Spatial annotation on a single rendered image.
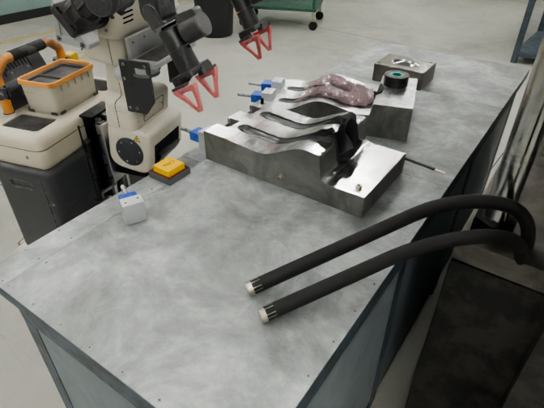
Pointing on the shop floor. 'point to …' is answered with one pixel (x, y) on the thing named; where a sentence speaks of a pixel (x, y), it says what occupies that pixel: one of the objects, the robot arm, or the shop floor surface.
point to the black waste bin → (218, 16)
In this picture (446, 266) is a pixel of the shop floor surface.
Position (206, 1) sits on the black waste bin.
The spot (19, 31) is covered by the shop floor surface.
